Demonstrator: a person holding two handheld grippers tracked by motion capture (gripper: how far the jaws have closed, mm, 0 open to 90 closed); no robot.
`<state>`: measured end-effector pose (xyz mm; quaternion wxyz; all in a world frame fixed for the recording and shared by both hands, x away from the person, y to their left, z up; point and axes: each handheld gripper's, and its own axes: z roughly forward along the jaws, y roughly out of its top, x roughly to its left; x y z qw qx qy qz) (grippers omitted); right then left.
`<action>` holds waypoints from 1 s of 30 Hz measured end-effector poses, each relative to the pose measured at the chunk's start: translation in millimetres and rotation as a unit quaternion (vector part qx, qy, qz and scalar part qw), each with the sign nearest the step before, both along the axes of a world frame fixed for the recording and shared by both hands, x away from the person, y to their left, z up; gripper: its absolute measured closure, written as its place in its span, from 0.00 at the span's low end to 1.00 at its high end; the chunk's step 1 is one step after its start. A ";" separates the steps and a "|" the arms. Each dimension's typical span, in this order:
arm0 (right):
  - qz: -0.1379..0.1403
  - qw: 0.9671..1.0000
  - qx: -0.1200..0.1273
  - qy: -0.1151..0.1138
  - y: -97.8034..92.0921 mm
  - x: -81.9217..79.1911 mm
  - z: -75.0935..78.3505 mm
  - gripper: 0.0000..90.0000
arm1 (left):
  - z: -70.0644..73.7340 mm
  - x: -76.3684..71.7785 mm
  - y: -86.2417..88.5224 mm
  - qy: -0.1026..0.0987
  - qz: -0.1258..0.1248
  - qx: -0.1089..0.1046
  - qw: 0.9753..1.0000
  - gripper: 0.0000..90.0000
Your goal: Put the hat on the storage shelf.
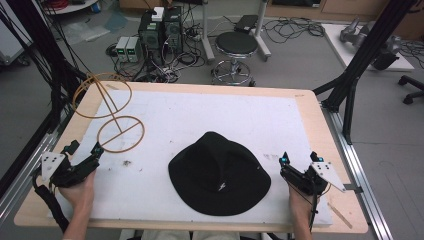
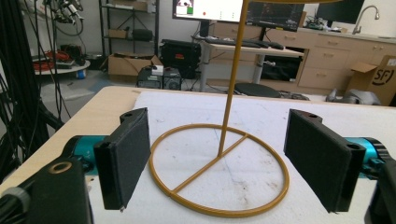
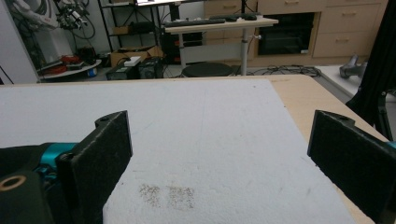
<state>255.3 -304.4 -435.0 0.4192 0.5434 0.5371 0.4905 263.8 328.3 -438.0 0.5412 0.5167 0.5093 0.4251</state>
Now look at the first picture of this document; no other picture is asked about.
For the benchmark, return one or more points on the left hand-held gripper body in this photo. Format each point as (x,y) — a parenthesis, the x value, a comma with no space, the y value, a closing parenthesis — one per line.
(71,173)

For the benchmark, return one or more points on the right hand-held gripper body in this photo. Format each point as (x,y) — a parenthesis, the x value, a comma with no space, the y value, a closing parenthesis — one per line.
(308,178)

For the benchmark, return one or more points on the person's left hand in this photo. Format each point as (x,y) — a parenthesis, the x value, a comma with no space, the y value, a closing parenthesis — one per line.
(78,195)

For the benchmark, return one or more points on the person's right hand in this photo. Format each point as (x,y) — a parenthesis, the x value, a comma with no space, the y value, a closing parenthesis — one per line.
(300,205)

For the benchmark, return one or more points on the thin wooden stick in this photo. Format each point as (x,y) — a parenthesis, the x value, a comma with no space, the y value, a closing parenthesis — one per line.
(340,215)

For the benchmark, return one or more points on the black bucket hat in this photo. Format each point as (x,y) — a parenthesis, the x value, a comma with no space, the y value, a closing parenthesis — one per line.
(216,176)

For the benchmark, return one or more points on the white foam board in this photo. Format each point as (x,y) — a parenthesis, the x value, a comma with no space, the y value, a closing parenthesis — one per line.
(200,113)

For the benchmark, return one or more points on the grey bench power supply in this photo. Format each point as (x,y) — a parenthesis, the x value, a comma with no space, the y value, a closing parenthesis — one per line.
(134,49)
(122,48)

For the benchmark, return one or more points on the white platform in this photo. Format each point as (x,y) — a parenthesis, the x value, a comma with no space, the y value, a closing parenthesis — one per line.
(336,43)

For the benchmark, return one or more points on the black office chair base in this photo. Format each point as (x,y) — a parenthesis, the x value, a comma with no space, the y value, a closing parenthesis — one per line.
(411,88)

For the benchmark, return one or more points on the black round stool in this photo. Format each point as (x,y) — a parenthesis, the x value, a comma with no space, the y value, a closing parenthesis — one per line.
(236,45)

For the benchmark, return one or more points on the large black computer tower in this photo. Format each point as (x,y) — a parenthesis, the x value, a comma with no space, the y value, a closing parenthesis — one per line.
(150,36)

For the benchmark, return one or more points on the white rolling stand leg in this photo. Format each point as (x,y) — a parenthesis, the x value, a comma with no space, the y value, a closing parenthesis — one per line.
(262,33)
(207,33)

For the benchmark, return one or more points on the round white table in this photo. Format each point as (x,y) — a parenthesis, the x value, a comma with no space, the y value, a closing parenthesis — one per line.
(71,6)

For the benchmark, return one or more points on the flat black box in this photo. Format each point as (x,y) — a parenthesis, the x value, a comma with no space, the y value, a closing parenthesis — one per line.
(246,24)

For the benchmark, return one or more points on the slim black computer tower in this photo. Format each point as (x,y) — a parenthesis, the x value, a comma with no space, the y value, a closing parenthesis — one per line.
(173,30)

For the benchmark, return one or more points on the small white box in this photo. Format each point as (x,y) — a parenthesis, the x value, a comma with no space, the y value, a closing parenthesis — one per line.
(158,14)

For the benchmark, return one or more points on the aluminium table rail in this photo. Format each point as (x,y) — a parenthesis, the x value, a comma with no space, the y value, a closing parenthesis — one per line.
(363,186)
(23,180)

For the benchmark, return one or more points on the black metal frame strut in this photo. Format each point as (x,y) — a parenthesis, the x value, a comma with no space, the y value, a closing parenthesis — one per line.
(363,56)

